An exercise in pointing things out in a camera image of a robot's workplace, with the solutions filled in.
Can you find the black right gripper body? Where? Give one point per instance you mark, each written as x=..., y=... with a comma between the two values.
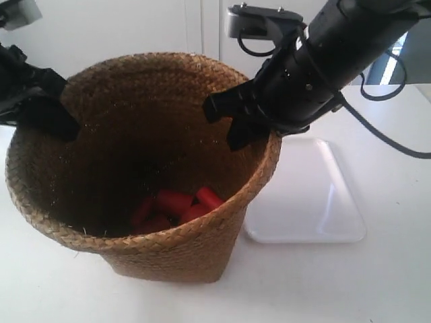
x=290, y=89

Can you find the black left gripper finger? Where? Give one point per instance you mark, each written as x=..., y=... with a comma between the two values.
x=47, y=82
x=49, y=116

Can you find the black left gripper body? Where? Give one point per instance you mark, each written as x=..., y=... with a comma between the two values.
x=20, y=88

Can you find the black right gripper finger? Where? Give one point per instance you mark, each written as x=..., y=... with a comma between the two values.
x=236, y=102
x=242, y=133

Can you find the brown woven wicker basket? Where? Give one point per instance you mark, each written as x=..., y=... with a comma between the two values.
x=142, y=130

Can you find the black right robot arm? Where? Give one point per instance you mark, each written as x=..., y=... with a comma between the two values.
x=347, y=36

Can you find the white rectangular plastic tray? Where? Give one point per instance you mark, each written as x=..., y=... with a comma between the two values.
x=307, y=201

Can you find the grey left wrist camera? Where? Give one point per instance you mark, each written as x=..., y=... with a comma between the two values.
x=18, y=13

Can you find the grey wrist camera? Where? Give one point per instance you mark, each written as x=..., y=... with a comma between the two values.
x=260, y=23
x=18, y=13

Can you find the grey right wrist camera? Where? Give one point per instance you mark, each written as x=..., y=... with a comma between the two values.
x=260, y=23

